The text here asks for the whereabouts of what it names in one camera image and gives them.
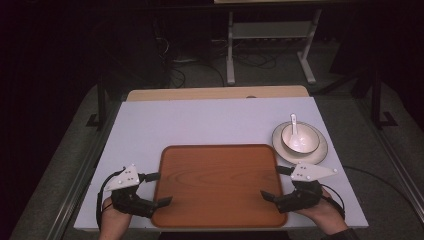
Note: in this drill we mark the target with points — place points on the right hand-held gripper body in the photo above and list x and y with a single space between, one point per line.
308 173

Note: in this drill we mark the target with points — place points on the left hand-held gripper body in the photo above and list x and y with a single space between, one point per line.
125 180

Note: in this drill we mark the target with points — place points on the brown wooden tray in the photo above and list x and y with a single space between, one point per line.
218 186

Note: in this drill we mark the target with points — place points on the person's left hand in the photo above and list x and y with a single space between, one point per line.
113 220

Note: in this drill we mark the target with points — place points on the person's right hand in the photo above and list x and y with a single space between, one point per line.
326 215

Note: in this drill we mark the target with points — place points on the white plate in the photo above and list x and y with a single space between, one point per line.
318 155

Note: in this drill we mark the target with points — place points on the white bowl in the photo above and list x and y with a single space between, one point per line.
308 138

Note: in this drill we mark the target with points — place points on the white ceramic spoon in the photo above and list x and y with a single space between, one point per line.
294 131

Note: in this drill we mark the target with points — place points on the person's dark clothing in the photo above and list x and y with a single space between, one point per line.
223 236

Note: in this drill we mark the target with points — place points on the black metal stand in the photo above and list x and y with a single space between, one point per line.
376 100
101 106

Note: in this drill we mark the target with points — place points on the white metal stand frame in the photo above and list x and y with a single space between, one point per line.
230 50

